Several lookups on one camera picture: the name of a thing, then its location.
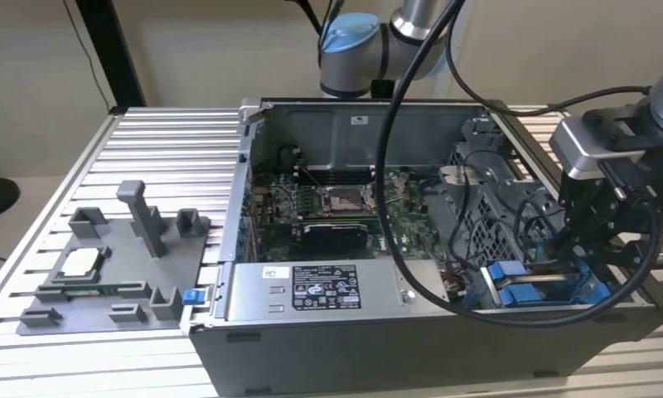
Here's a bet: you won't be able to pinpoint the grey parts rack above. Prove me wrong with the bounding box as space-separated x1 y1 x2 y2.
16 179 215 336

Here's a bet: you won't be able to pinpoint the black graphics card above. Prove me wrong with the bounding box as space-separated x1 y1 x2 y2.
296 221 369 260

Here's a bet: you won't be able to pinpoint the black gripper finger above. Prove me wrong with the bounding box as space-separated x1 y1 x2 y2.
604 236 663 278
552 225 592 267

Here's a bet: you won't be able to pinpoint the black open PC case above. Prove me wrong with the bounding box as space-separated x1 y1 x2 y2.
190 97 663 397

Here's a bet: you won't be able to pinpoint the green motherboard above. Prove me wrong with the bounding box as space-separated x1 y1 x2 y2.
251 165 451 265

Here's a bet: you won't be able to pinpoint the black upright post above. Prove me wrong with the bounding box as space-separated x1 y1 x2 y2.
75 0 148 109

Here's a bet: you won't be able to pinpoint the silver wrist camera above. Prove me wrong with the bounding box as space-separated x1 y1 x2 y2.
549 115 649 180

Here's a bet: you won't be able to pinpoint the silver CPU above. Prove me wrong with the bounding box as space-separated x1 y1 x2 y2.
59 249 106 279

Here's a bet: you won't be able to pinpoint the CPU socket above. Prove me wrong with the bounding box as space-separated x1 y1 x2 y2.
320 184 381 217

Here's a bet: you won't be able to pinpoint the black disk wire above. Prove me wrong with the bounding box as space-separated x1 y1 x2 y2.
513 192 568 252

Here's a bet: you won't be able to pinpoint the silver power supply unit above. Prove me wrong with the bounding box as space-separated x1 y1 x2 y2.
224 260 456 324

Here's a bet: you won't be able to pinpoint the hard disk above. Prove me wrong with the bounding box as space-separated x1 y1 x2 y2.
487 257 613 294

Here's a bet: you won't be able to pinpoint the thin black wall cable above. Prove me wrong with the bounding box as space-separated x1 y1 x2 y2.
62 0 114 109

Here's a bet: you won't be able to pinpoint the long black case wire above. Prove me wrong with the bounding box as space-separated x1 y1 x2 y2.
451 151 497 269

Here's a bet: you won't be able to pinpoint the black RAM slots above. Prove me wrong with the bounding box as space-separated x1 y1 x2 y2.
296 164 379 186

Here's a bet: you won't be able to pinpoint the silver case corner bracket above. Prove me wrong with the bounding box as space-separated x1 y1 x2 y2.
239 98 276 125

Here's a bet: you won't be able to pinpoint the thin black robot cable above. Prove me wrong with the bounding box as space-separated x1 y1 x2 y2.
445 24 655 118

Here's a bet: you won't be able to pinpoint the metal disk bay cage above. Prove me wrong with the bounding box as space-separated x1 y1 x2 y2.
424 118 615 312

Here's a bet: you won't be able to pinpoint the metal socket cover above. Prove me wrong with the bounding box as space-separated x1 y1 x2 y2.
367 173 412 209

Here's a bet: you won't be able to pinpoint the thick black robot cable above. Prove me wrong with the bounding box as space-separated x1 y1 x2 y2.
375 0 663 331

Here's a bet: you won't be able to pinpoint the blue disk carrier in bay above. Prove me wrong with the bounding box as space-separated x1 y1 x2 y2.
497 287 613 310

